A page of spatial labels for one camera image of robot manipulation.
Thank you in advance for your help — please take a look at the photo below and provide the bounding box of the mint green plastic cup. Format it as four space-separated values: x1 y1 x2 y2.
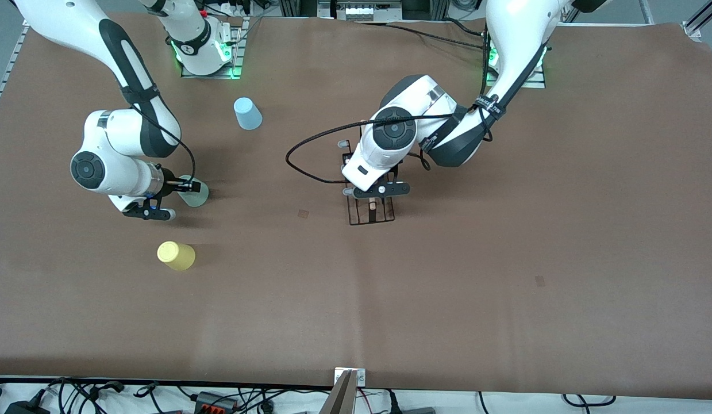
176 175 210 208

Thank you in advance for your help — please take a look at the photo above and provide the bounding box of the yellow plastic cup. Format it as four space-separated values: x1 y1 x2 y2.
157 240 197 271

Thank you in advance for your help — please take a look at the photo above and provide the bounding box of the black wire cup holder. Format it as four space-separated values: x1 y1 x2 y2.
336 119 397 226

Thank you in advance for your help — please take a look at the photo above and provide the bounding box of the light blue plastic cup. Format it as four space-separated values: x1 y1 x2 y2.
233 97 263 131

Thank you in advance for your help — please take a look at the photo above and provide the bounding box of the white power strip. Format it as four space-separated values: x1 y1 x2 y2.
203 0 259 18

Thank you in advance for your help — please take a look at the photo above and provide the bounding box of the black orange connector box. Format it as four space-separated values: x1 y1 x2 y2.
194 391 240 412

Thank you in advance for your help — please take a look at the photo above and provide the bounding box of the grey equipment box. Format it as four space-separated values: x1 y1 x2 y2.
318 0 403 22

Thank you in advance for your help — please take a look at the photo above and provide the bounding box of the black power adapter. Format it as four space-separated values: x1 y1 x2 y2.
4 400 52 414

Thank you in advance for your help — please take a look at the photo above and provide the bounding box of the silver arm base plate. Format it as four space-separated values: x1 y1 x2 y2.
487 49 547 89
180 17 245 79

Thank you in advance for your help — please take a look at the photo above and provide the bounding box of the silver bracket plate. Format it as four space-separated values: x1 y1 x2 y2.
334 368 367 387

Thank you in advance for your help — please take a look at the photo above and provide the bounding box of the grey metal mount post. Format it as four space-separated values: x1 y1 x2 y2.
318 370 359 414

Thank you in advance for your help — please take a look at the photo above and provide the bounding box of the long black table cable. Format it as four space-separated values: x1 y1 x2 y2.
356 21 487 52

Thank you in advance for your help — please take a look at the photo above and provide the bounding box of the short black table cable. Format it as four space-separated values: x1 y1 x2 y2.
445 17 487 37

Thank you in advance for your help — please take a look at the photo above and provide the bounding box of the looped black cable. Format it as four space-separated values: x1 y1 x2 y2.
563 394 616 409

